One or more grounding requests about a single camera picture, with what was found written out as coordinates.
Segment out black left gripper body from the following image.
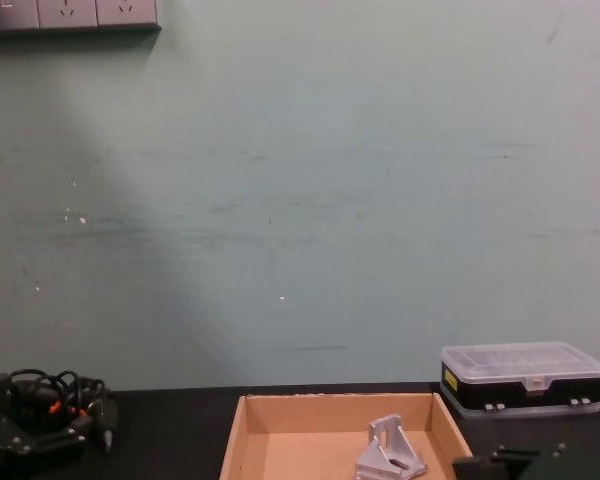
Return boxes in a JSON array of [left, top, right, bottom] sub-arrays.
[[0, 446, 85, 480]]

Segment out clear plastic case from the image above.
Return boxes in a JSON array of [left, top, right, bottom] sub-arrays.
[[439, 341, 600, 419]]

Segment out black table cloth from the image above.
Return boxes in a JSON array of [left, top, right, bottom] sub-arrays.
[[0, 382, 600, 480]]

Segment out shallow brown cardboard tray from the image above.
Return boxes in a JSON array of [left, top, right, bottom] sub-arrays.
[[218, 392, 477, 480]]

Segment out black corded tool orange parts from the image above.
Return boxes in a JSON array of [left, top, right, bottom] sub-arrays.
[[4, 368, 121, 454]]

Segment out silver metal corner bracket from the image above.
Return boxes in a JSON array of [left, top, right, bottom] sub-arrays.
[[354, 413, 428, 480]]

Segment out grey wall socket panel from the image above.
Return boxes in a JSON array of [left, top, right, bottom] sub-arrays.
[[0, 0, 162, 34]]

